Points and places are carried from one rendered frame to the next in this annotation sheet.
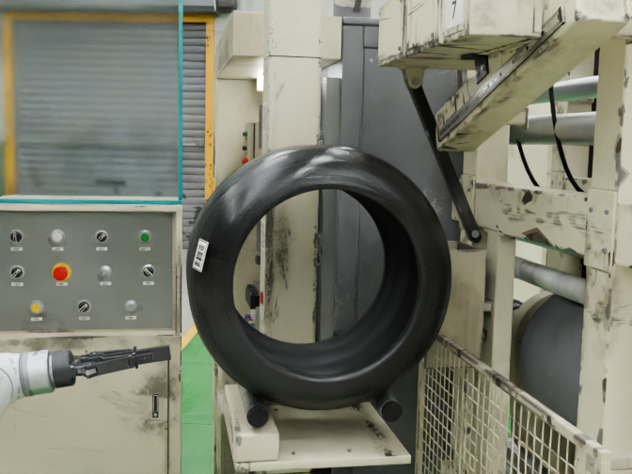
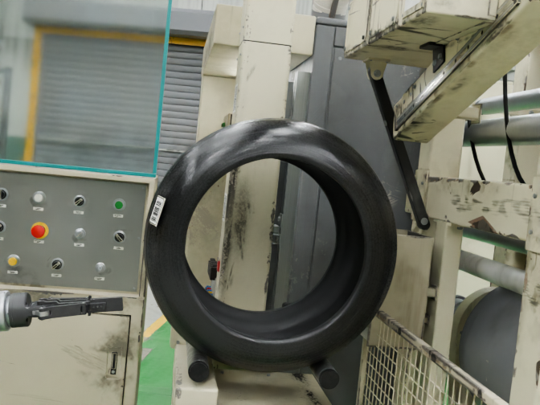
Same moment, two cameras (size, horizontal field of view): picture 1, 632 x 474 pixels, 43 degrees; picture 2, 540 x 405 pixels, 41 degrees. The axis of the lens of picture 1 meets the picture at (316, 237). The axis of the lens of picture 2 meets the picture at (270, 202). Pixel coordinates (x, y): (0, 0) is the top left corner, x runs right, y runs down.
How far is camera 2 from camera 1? 0.17 m
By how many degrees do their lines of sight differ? 4
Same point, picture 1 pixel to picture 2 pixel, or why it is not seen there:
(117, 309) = (87, 270)
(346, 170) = (302, 142)
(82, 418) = (44, 369)
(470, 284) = (416, 268)
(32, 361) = not seen: outside the picture
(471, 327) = (415, 310)
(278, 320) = (232, 288)
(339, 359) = (284, 329)
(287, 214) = (248, 189)
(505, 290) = (449, 277)
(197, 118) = (194, 128)
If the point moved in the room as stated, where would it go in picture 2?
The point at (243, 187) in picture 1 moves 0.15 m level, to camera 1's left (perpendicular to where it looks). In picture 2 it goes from (203, 150) to (132, 143)
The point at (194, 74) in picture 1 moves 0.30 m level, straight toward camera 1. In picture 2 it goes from (194, 91) to (194, 89)
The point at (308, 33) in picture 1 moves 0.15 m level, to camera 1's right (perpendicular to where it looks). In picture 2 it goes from (280, 22) to (339, 27)
